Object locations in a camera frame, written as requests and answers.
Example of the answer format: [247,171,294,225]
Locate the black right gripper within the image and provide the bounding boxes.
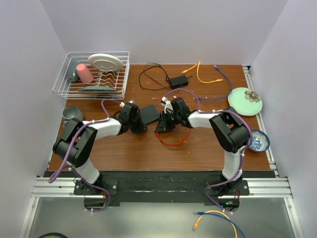
[156,111,181,133]

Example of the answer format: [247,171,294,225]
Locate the black network switch box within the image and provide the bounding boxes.
[140,105,160,125]

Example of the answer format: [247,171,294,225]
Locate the red ethernet cable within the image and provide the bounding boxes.
[155,126,192,146]

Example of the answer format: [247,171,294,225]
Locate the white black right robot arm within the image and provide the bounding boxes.
[155,97,252,195]

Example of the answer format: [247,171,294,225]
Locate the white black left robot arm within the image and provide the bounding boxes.
[48,101,147,194]

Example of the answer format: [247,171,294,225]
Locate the black power adapter brick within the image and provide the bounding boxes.
[168,75,189,89]

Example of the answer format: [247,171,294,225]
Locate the grey green plate in rack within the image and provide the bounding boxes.
[78,86,117,92]

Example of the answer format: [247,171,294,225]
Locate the grey ceramic mug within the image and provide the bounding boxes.
[62,106,84,128]

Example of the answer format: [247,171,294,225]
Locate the pink plastic cup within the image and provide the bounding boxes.
[76,63,94,84]

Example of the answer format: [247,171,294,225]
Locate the white plate in rack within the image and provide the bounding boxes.
[88,54,123,71]

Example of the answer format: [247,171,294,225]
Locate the mint green flower plate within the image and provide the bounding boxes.
[228,87,263,116]

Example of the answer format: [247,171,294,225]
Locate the dark green cup in rack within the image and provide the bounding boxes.
[66,61,80,82]

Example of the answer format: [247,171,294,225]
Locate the blue white patterned bowl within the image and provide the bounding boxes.
[249,130,270,152]

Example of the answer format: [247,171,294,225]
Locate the dark round object bottom edge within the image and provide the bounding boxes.
[38,233,68,238]

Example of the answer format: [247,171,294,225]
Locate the black mains plug cable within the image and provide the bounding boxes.
[138,62,171,91]

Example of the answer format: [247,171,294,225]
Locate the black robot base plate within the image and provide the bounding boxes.
[73,170,250,207]

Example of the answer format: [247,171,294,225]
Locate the white wire dish rack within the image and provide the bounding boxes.
[53,51,130,100]

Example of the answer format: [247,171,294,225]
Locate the spare blue ethernet cable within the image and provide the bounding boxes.
[193,211,247,238]

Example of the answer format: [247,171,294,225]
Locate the spare yellow ethernet cable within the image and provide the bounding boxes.
[192,210,239,238]

